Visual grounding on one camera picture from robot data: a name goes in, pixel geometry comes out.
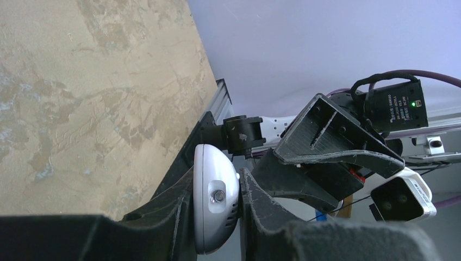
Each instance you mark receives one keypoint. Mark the white remote control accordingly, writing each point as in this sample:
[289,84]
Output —
[216,191]

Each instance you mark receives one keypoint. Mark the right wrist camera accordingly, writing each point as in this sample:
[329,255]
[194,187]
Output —
[403,197]

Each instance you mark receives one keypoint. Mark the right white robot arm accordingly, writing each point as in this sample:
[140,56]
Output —
[391,102]

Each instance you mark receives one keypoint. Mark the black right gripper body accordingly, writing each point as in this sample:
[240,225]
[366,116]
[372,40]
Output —
[344,100]

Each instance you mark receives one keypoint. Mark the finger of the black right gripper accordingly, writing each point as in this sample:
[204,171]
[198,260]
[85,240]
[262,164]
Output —
[299,180]
[325,133]

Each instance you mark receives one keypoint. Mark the aluminium frame rail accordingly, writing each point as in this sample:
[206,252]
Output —
[432,133]

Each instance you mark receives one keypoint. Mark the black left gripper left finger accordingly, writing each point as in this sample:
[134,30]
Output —
[162,229]

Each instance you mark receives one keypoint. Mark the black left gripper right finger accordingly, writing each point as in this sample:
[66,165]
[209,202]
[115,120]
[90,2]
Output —
[270,232]

